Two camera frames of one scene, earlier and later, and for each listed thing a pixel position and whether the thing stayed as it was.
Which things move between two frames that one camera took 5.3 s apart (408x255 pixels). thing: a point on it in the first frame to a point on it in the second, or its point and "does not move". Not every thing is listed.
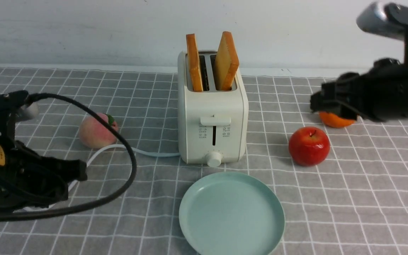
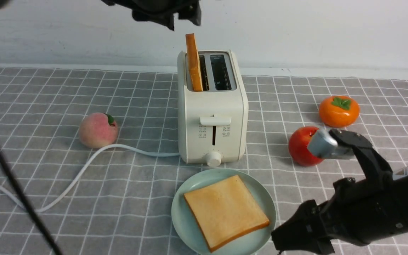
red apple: [309, 146] does not move
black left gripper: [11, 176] to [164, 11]
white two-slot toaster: [213, 124] does not move
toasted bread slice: [194, 63] does not move
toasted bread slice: [226, 62] to [225, 213]
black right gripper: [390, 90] to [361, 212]
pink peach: [95, 134] does not move
